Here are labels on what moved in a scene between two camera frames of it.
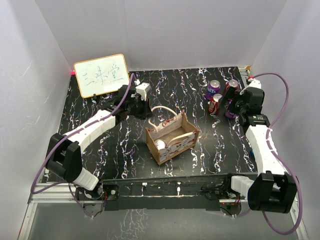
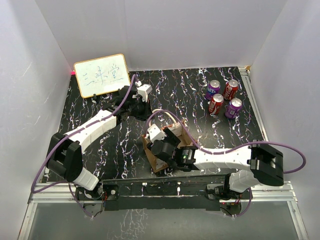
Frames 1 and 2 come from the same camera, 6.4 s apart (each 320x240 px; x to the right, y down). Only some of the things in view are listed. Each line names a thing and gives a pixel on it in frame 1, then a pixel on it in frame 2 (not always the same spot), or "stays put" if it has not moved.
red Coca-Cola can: x=231 y=83 stays put
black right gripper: x=230 y=94 -> x=171 y=137
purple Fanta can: x=214 y=88 stays put
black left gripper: x=146 y=112 stays put
